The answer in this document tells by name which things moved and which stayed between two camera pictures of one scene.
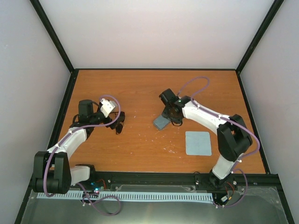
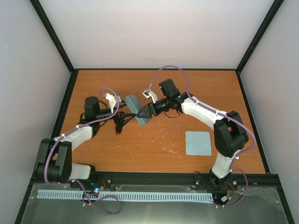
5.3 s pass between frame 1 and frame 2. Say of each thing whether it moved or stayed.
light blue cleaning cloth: stayed
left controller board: stayed
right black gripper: moved
